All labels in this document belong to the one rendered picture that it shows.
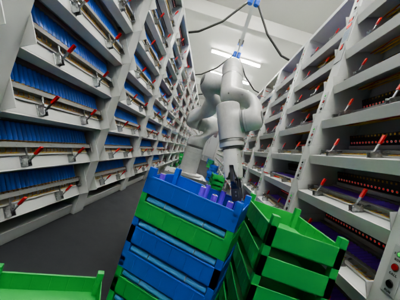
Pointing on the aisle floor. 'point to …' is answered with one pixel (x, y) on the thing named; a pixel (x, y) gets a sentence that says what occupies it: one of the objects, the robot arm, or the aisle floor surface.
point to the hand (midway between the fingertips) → (237, 194)
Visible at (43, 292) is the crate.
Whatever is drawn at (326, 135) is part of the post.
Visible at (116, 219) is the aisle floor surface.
